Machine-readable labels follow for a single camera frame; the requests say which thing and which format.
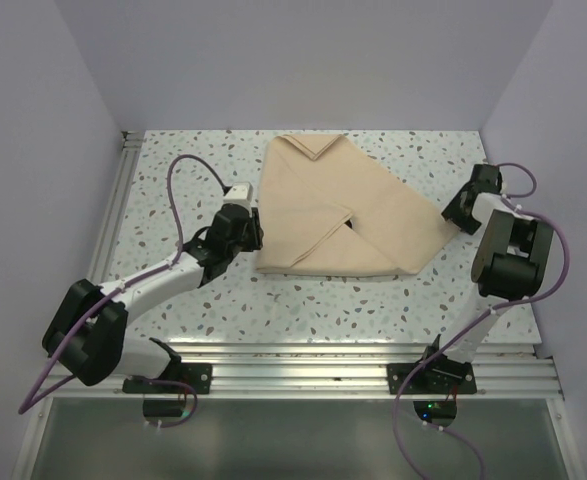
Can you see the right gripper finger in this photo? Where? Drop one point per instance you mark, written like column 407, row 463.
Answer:
column 462, row 203
column 467, row 223

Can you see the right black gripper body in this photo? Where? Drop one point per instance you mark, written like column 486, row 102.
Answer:
column 459, row 216

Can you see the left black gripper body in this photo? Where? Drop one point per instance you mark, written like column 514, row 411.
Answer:
column 240, row 245

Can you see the beige cloth mat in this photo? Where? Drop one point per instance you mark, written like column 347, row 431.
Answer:
column 328, row 209

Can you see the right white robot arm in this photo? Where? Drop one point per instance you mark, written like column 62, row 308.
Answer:
column 508, row 268

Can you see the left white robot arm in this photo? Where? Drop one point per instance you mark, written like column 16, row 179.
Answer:
column 88, row 332

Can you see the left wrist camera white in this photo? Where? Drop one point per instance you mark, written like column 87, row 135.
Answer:
column 240, row 193

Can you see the aluminium rail frame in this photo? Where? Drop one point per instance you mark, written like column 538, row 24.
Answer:
column 270, row 336

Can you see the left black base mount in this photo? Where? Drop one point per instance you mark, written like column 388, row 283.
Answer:
column 198, row 376

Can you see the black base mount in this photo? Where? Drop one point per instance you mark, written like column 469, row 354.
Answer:
column 198, row 376
column 441, row 376

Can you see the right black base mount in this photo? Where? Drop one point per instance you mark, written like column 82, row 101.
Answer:
column 441, row 376

